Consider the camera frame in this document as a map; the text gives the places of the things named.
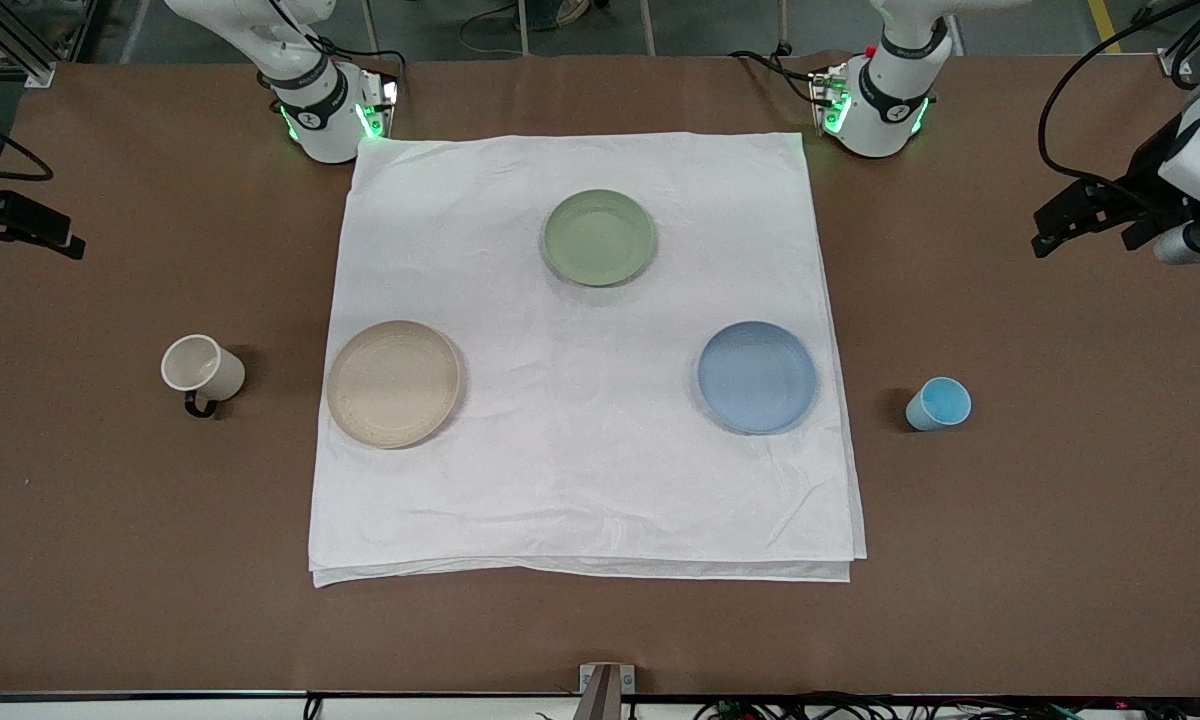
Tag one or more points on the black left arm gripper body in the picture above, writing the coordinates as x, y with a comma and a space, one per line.
1147, 166

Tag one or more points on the white mug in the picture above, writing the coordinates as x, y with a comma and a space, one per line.
212, 374

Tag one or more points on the blue plastic cup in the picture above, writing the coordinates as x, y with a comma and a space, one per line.
940, 405

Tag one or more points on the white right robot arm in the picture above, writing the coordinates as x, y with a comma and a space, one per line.
312, 112

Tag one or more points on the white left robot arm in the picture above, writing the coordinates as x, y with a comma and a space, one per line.
890, 100

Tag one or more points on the blue round plate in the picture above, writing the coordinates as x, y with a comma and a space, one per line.
757, 378

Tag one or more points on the beige gray round plate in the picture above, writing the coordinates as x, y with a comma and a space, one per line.
392, 385

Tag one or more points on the green round plate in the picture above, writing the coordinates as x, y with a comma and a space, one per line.
600, 238

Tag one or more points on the person leg with shoe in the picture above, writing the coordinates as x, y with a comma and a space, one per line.
572, 10

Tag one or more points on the white folded cloth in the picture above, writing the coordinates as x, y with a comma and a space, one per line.
580, 460

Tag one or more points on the aluminium frame profile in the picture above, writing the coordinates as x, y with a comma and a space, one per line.
10, 50
1178, 62

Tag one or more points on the metal frame post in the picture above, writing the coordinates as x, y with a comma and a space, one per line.
523, 25
782, 22
647, 25

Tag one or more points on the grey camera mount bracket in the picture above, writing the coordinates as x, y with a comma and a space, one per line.
606, 692

